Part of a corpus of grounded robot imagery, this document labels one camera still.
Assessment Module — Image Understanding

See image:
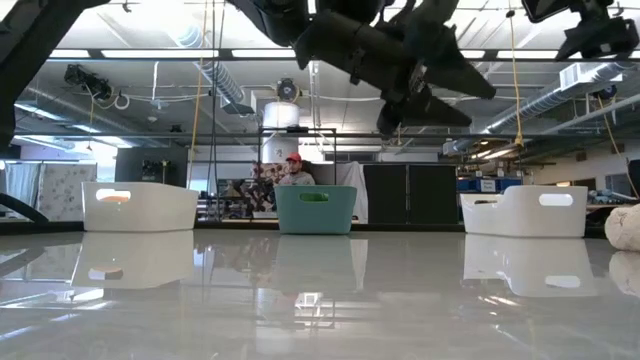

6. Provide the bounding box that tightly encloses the white cloth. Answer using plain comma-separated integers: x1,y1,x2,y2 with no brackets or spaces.
319,160,369,224

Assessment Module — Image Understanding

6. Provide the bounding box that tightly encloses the white cylindrical tank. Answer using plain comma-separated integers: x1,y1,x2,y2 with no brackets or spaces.
262,101,301,164

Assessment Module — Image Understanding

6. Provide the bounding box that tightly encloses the black metal rack frame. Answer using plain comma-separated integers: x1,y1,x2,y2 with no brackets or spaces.
257,127,338,221

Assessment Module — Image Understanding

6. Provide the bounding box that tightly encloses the person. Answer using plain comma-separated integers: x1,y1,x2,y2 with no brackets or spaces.
275,152,317,187

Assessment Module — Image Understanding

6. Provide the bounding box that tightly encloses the white curtain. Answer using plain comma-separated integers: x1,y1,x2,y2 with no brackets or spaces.
2,162,41,211

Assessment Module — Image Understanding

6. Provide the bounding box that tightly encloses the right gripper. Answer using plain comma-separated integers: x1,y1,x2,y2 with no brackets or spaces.
557,17,640,60

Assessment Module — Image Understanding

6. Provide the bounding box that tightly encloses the black ceiling-hung device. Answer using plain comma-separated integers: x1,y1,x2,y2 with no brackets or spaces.
63,63,114,101
276,77,301,104

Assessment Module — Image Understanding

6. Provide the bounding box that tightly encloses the patterned cloth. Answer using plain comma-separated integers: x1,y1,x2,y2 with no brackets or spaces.
249,162,287,214

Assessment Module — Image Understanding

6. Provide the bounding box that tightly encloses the blue storage bin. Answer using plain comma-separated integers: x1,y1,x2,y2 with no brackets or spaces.
457,175,524,194

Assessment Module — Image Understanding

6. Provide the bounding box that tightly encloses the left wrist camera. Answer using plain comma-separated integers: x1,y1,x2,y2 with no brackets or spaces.
394,0,461,54

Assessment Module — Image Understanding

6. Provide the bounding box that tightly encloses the white plastic basket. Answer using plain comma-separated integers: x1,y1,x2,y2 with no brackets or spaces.
81,181,200,233
459,184,590,239

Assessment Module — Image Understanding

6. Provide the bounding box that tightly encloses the silver ventilation duct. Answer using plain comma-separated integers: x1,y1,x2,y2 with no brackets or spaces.
177,24,256,116
442,59,626,156

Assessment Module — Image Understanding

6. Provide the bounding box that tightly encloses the dark grey wall panel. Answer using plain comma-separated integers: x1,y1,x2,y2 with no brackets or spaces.
114,146,189,189

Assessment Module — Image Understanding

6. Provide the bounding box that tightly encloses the teal plastic basket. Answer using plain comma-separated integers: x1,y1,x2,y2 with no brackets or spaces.
274,184,359,236

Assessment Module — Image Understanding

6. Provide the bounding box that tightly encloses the black curved cable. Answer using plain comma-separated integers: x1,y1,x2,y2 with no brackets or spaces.
0,192,50,225

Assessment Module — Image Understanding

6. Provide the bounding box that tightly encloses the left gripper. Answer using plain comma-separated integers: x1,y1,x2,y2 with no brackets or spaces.
294,10,497,135

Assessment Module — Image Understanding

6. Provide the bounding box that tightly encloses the beige garlic bulb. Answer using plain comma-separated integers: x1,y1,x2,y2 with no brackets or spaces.
603,202,640,253

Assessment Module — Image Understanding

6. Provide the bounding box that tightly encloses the white floral-print panel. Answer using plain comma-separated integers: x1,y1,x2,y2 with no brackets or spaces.
37,162,98,223

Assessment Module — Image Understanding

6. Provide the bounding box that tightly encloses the black aluminium table frame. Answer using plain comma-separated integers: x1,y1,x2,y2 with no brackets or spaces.
0,219,640,236

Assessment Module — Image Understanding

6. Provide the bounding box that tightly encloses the black cabinet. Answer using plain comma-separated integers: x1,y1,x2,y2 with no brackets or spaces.
363,163,459,225

